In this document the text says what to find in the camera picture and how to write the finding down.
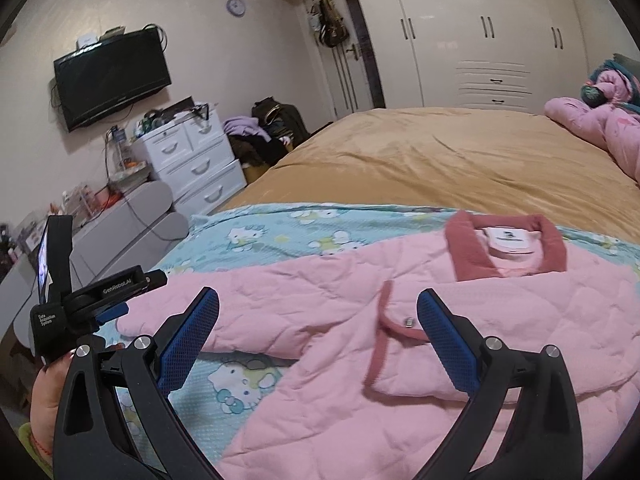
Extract clear water bottle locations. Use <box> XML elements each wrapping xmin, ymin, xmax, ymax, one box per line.
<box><xmin>112</xmin><ymin>127</ymin><xmax>127</xmax><ymax>172</ymax></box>

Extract cartoon cat printed blanket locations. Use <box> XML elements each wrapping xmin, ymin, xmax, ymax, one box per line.
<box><xmin>102</xmin><ymin>202</ymin><xmax>640</xmax><ymax>480</ymax></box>

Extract pink comforter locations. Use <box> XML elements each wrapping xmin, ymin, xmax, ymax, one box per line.
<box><xmin>544</xmin><ymin>70</ymin><xmax>640</xmax><ymax>183</ymax></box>

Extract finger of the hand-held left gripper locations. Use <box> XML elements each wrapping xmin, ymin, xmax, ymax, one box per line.
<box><xmin>99</xmin><ymin>302</ymin><xmax>132</xmax><ymax>328</ymax></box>

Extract pink quilted blanket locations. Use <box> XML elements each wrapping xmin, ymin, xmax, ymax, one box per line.
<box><xmin>116</xmin><ymin>210</ymin><xmax>640</xmax><ymax>480</ymax></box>

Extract black bag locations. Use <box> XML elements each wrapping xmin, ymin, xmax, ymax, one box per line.
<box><xmin>251</xmin><ymin>97</ymin><xmax>311</xmax><ymax>147</ymax></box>

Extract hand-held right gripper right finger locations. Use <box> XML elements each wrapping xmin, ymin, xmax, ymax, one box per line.
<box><xmin>416</xmin><ymin>287</ymin><xmax>583</xmax><ymax>480</ymax></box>

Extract dark clothes pile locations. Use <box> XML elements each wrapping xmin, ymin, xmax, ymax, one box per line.
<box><xmin>227</xmin><ymin>134</ymin><xmax>292</xmax><ymax>170</ymax></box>

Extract person's left hand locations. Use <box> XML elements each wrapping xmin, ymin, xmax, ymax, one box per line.
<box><xmin>31</xmin><ymin>352</ymin><xmax>76</xmax><ymax>461</ymax></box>

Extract bags hanging on door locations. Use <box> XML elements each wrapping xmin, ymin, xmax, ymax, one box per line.
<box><xmin>311</xmin><ymin>0</ymin><xmax>351</xmax><ymax>50</ymax></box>

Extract black wall television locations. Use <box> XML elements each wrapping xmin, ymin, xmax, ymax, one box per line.
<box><xmin>53</xmin><ymin>29</ymin><xmax>173</xmax><ymax>133</ymax></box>

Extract tan bed cover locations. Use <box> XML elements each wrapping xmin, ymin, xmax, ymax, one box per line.
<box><xmin>215</xmin><ymin>106</ymin><xmax>640</xmax><ymax>243</ymax></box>

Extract purple garment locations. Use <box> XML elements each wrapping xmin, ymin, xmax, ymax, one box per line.
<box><xmin>222</xmin><ymin>116</ymin><xmax>267</xmax><ymax>142</ymax></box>

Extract dark floral quilt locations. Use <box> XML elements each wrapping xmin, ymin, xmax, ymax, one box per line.
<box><xmin>580</xmin><ymin>54</ymin><xmax>640</xmax><ymax>110</ymax></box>

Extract white wardrobe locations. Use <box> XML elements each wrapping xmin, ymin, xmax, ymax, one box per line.
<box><xmin>345</xmin><ymin>0</ymin><xmax>593</xmax><ymax>111</ymax></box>

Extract white room door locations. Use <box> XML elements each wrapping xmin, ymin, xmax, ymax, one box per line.
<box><xmin>299</xmin><ymin>0</ymin><xmax>387</xmax><ymax>122</ymax></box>

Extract black framed glass tray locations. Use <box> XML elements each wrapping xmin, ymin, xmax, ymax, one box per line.
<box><xmin>154</xmin><ymin>96</ymin><xmax>211</xmax><ymax>127</ymax></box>

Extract white drawer chest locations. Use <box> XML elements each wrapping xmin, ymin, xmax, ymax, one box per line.
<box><xmin>131</xmin><ymin>105</ymin><xmax>247</xmax><ymax>218</ymax></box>

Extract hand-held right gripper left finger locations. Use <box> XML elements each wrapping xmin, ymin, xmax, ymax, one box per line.
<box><xmin>52</xmin><ymin>286</ymin><xmax>223</xmax><ymax>480</ymax></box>

